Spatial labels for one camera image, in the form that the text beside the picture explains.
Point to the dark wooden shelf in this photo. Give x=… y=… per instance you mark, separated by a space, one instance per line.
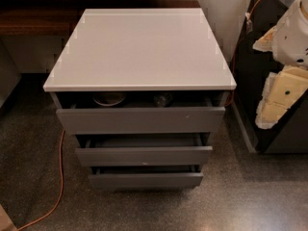
x=59 y=17

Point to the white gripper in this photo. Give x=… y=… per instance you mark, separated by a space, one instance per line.
x=291 y=39

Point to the grey middle drawer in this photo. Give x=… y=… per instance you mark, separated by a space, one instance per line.
x=147 y=150

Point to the white bowl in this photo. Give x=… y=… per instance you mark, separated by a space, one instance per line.
x=108 y=99

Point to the grey bottom drawer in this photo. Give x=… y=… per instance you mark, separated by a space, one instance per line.
x=133 y=178

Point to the grey drawer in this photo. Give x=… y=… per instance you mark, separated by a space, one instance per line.
x=188 y=112
x=133 y=178
x=147 y=150

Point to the grey drawer cabinet white top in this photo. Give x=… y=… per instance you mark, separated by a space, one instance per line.
x=159 y=50

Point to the grey top drawer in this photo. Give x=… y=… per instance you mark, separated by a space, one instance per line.
x=188 y=112

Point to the clear plastic water bottle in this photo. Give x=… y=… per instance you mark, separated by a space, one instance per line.
x=163 y=99

